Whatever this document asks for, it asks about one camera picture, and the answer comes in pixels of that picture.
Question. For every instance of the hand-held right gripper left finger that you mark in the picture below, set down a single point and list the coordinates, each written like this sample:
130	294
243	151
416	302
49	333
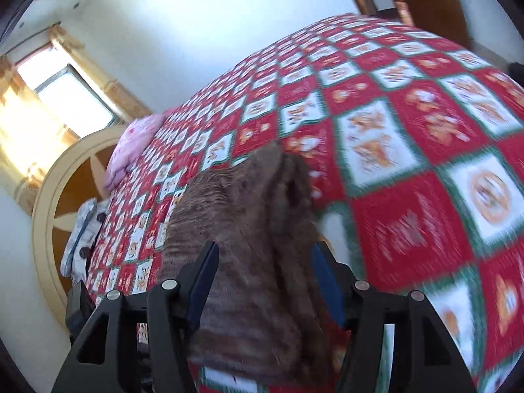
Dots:
202	282

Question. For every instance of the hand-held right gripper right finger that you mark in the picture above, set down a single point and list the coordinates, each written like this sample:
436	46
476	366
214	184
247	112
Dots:
327	282

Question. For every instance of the brown knitted sweater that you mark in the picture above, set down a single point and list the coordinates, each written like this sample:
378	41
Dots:
254	233

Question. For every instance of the grey patterned pillow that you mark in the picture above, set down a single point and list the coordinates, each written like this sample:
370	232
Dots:
82	233

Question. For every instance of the cream and brown headboard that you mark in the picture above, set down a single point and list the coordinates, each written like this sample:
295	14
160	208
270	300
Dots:
45	213

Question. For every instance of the red patchwork printed blanket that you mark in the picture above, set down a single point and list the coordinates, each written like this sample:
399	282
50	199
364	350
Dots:
409	221

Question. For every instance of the pink quilt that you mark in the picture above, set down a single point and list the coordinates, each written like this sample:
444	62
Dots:
131	143

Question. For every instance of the yellow patterned curtain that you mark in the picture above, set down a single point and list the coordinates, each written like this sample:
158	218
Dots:
28	139
106	86

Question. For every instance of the window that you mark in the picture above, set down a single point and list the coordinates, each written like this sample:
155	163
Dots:
73	98

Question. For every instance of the brown wooden door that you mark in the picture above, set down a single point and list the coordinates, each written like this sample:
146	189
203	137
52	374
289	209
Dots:
434	4

